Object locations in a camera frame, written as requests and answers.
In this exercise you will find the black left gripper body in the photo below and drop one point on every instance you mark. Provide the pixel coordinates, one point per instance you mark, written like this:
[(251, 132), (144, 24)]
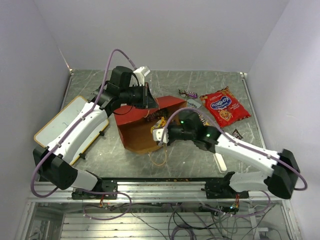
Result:
[(136, 96)]

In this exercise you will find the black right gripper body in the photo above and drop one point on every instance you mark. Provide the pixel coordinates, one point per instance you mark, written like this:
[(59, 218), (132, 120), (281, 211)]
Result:
[(177, 132)]

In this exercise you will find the yellow candy packet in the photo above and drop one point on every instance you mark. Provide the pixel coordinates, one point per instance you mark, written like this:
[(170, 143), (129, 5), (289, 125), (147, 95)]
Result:
[(203, 119), (159, 124)]

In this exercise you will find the red brown paper bag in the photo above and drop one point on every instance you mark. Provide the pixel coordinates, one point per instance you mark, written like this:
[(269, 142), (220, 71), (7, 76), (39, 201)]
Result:
[(134, 129)]

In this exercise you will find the clear plastic wrapper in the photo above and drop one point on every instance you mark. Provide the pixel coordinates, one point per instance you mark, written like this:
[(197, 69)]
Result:
[(193, 104)]

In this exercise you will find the purple brown candy packet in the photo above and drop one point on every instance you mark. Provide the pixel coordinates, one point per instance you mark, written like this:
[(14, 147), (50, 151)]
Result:
[(188, 94)]

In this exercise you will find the red cookie snack bag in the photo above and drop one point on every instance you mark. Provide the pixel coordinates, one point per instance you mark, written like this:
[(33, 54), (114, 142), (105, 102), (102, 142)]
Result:
[(224, 107)]

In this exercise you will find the small purple candy packet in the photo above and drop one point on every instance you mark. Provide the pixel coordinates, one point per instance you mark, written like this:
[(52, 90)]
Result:
[(237, 135)]

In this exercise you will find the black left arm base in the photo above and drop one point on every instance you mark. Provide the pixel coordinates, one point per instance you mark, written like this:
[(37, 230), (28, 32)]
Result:
[(103, 185)]

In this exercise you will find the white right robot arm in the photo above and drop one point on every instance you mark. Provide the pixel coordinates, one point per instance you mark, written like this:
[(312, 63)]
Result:
[(277, 172)]

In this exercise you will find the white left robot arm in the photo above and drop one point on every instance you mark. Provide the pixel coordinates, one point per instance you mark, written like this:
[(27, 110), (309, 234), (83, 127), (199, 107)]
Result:
[(53, 161)]

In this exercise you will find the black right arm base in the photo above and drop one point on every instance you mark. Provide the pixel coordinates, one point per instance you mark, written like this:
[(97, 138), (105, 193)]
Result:
[(219, 188)]

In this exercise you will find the white eraser block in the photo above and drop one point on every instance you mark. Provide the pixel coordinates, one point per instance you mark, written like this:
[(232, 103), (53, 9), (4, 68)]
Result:
[(220, 162)]

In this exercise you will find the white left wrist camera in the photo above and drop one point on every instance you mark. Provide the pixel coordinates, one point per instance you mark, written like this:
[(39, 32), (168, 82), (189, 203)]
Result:
[(141, 73)]

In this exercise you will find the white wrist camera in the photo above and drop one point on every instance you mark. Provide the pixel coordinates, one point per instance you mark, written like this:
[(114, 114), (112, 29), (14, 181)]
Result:
[(160, 136), (141, 73)]

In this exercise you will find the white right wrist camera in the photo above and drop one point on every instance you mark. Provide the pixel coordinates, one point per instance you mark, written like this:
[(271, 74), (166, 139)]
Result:
[(160, 136)]

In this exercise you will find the aluminium frame rail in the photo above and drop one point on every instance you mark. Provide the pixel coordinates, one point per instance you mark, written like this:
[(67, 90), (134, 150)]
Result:
[(141, 192)]

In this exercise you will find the small whiteboard yellow frame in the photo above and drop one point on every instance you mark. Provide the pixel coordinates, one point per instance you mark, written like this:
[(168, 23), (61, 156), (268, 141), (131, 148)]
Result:
[(55, 125)]

